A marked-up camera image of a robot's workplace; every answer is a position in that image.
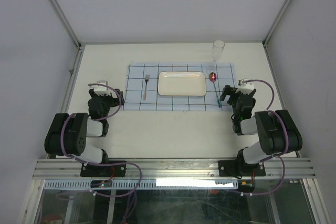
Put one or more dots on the left aluminium frame post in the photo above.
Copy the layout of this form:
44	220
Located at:
65	23

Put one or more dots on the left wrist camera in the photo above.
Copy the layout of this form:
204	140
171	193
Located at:
100	90

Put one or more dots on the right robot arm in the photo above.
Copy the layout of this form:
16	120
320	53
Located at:
276	130

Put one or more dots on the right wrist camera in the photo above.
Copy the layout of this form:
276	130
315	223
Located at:
245	86

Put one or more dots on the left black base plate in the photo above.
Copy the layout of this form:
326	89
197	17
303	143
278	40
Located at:
115	169

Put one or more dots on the white rectangular plate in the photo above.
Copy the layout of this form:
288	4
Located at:
181	84

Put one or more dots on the white slotted cable duct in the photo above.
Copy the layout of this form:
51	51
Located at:
145	184

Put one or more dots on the silver fork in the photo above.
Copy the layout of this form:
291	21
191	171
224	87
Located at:
146	79

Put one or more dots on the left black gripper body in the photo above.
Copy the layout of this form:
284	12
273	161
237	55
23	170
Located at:
108	101

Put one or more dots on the aluminium frame post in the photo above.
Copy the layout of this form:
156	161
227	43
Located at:
277	21
65	23

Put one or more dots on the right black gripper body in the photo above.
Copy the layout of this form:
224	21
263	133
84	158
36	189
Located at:
235	113

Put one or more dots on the spoon with blue handle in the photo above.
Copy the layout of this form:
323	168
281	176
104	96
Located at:
213	78

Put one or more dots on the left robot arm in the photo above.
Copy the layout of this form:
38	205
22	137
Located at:
67	135

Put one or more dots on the blue checkered cloth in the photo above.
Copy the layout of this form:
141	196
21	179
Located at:
135	85

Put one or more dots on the right aluminium frame post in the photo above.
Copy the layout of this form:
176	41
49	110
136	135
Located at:
277	21

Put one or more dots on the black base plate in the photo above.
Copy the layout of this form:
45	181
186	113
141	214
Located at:
115	169
239	169

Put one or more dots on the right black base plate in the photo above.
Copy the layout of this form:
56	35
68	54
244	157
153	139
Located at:
239	169

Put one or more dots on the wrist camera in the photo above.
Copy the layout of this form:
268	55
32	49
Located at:
245	86
100	90

